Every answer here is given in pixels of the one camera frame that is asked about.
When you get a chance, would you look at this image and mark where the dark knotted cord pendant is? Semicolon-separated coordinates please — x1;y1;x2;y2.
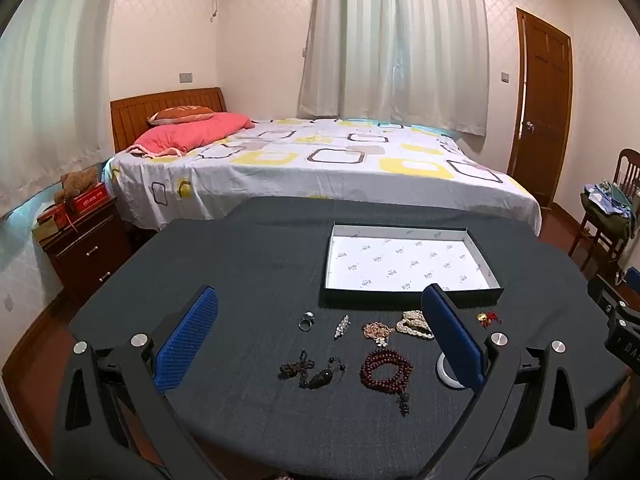
279;350;347;390

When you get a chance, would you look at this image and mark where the dark red bead bracelet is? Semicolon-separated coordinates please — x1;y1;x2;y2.
360;350;415;417

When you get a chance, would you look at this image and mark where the dark wooden nightstand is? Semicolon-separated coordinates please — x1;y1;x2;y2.
32;195;133;306

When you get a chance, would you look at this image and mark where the white window curtain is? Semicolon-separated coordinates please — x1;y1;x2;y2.
297;0;491;136

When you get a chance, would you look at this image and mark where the white jade bangle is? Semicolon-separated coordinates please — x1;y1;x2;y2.
436;352;476;391

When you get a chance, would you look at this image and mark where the wooden headboard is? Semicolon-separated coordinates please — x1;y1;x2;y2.
110;87;228;153

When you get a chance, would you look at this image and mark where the dark shallow box white lining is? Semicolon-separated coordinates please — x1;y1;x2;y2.
320;221;503;309

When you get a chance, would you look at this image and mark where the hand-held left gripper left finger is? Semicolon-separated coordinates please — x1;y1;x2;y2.
50;286;231;480

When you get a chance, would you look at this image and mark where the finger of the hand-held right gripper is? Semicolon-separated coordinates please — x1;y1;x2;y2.
588;274;627;320

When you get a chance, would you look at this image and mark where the pearl bracelet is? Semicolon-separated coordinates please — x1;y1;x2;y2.
396;310;435;341

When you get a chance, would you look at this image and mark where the wooden door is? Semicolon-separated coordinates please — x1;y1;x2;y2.
506;7;573;208

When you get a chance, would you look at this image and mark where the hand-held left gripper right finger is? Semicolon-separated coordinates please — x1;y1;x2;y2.
421;283;601;480

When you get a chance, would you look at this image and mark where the orange patterned pillow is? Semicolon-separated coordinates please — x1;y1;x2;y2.
146;105;216;126

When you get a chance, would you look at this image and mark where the bed with patterned sheet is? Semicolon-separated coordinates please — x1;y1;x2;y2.
102;117;543;238

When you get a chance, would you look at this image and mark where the rose gold chain bracelet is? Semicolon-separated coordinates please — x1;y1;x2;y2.
362;322;397;348

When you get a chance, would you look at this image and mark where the pink pillow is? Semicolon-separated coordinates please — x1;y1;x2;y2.
127;112;256;157

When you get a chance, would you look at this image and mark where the brown teddy bear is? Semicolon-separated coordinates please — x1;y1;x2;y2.
54;167;100;204

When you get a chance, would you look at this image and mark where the wooden chair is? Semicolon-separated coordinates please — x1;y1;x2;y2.
567;149;640;266

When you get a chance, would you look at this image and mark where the red and gold box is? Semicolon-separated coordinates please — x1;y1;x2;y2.
32;205;71;243

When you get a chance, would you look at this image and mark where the pale side wall curtain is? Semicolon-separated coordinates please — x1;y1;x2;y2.
0;0;123;211

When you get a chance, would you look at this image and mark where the pile of clothes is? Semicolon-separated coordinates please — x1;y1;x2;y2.
580;180;638;241

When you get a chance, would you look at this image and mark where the dark grey tablecloth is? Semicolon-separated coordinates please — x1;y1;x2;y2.
67;196;621;480

